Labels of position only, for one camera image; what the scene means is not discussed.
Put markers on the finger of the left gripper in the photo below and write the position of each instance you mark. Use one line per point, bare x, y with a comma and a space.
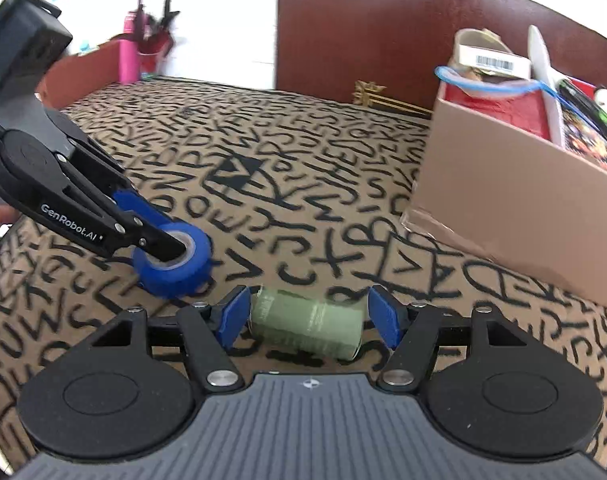
167, 243
129, 200

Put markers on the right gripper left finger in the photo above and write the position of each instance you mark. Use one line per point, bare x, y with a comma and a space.
208, 331

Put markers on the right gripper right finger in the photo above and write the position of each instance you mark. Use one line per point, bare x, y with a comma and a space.
411, 333

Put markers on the blue tape roll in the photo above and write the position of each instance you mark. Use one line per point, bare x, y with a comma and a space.
185, 272

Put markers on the green small box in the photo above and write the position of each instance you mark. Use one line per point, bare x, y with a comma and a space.
308, 324

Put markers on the playing card box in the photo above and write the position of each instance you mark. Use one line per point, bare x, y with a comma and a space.
583, 140

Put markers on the orange white medicine box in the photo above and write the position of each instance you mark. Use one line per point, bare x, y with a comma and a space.
495, 62

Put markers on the pink bottle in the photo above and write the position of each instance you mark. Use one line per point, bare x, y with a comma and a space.
129, 63

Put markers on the red pen cup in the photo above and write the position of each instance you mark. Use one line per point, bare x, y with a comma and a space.
151, 60

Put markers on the cardboard storage box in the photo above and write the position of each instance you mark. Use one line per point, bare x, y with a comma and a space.
501, 193

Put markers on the red booklet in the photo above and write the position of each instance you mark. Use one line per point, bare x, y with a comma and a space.
525, 110

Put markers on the blue rimmed strainer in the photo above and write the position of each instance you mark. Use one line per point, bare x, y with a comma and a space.
473, 84

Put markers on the black green marker pen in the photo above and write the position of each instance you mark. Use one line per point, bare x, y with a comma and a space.
586, 106

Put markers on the white plastic knife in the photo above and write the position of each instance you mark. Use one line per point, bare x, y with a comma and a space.
543, 72

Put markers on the dark wooden headboard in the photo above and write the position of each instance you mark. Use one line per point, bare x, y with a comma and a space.
324, 47

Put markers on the clear plastic measuring cup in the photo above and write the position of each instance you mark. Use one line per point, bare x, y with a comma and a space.
476, 38

